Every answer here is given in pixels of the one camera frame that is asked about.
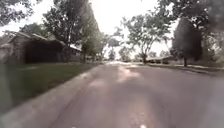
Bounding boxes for grey asphalt road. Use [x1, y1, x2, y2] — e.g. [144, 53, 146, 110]
[49, 60, 224, 128]

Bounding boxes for broad leafy tree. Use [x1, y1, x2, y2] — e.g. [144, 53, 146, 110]
[121, 11, 173, 64]

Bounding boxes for low house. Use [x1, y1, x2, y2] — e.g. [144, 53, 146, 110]
[145, 54, 178, 65]

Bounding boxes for grass verge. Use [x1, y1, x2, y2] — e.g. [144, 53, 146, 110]
[146, 61, 224, 76]

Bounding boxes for green grass lawn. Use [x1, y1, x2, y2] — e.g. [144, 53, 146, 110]
[0, 61, 101, 116]

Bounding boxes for dark conical tree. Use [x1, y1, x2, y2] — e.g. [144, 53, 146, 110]
[170, 17, 203, 68]

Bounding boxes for brown house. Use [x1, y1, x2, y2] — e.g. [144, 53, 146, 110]
[0, 30, 83, 65]

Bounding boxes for pale concrete kerb strip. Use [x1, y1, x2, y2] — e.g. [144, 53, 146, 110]
[0, 63, 103, 128]

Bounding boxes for large overhanging tree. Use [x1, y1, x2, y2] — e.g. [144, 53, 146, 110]
[156, 0, 224, 66]

